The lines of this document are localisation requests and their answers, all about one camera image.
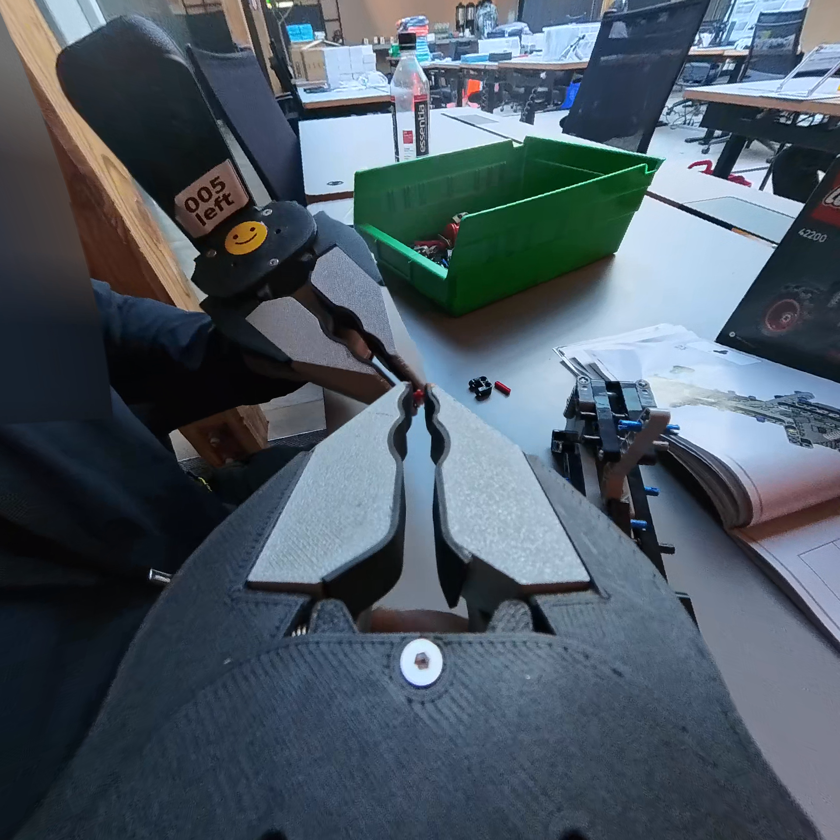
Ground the clear acrylic sign stand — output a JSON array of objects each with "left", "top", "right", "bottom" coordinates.
[{"left": 777, "top": 45, "right": 840, "bottom": 97}]

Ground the wooden top office desk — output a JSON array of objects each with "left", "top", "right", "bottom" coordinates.
[{"left": 682, "top": 77, "right": 840, "bottom": 193}]

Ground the black lego set box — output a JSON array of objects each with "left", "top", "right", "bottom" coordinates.
[{"left": 715, "top": 154, "right": 840, "bottom": 385}]

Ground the pile of loose lego pieces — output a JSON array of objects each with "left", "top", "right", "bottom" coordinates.
[{"left": 412, "top": 213, "right": 468, "bottom": 269}]

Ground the person's dark jacket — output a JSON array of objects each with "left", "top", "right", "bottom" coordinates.
[{"left": 0, "top": 387, "right": 316, "bottom": 840}]

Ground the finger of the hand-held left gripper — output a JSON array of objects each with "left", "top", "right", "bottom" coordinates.
[
  {"left": 200, "top": 295, "right": 400, "bottom": 403},
  {"left": 308, "top": 244, "right": 424, "bottom": 388}
]

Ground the black grey lego assembly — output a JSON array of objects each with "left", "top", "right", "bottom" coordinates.
[{"left": 551, "top": 375, "right": 680, "bottom": 578}]

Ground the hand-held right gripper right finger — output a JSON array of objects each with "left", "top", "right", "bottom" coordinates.
[{"left": 425, "top": 386, "right": 593, "bottom": 632}]

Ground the red cable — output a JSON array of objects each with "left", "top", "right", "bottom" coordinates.
[{"left": 692, "top": 157, "right": 753, "bottom": 189}]

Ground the dark fabric office chair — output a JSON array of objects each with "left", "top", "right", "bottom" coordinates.
[{"left": 187, "top": 45, "right": 383, "bottom": 284}]

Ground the green plastic bin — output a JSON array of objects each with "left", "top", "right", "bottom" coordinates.
[{"left": 353, "top": 136, "right": 665, "bottom": 317}]

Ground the open instruction booklet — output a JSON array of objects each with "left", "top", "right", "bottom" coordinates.
[{"left": 554, "top": 323, "right": 840, "bottom": 647}]

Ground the person's left forearm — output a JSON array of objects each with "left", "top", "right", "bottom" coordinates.
[{"left": 92, "top": 279, "right": 309, "bottom": 421}]

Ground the black mesh office chair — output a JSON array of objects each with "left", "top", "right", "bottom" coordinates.
[{"left": 561, "top": 0, "right": 713, "bottom": 155}]

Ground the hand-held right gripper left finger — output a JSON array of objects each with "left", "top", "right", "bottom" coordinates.
[{"left": 246, "top": 382, "right": 413, "bottom": 618}]

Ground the clear water bottle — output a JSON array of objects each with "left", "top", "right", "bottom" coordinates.
[{"left": 390, "top": 33, "right": 431, "bottom": 164}]

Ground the wooden post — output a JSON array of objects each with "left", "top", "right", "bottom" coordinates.
[{"left": 13, "top": 0, "right": 271, "bottom": 460}]

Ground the stack of white boxes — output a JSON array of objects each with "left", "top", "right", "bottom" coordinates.
[{"left": 289, "top": 41, "right": 379, "bottom": 86}]

